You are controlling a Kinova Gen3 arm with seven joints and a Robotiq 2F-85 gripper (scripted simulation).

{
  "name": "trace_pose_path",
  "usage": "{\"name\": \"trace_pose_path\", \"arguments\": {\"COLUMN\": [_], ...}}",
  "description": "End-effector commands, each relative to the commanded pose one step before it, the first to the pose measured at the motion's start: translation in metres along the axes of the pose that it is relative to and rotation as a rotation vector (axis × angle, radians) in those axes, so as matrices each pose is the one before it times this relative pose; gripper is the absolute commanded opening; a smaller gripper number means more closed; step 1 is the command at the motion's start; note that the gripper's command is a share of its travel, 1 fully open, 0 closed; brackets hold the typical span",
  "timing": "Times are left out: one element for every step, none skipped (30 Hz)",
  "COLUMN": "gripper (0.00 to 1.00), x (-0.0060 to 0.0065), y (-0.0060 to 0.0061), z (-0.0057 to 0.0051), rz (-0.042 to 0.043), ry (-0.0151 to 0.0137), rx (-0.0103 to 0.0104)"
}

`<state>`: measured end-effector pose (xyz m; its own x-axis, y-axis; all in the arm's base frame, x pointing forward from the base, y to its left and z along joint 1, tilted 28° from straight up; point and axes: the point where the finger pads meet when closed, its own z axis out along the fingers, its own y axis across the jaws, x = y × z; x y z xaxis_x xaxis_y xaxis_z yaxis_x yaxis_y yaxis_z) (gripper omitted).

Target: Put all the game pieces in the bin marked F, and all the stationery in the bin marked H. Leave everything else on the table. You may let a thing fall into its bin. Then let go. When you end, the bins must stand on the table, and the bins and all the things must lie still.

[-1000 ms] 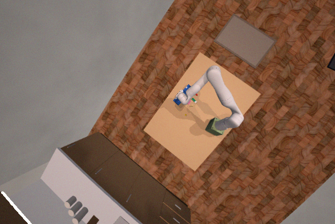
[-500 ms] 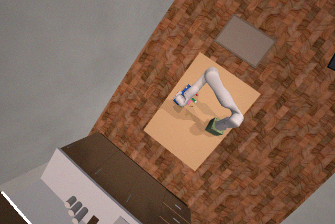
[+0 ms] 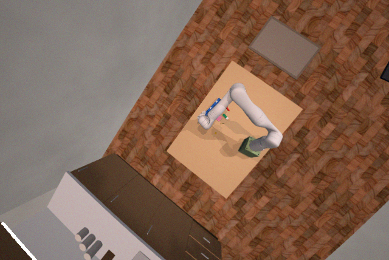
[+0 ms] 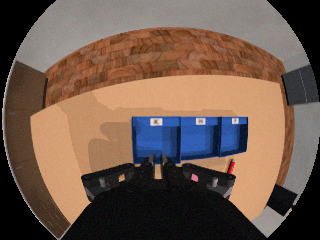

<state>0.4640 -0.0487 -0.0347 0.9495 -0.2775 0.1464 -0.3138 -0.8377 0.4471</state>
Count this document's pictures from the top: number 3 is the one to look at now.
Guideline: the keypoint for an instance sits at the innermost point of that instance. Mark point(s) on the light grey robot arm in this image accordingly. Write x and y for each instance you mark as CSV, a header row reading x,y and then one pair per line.
x,y
238,94

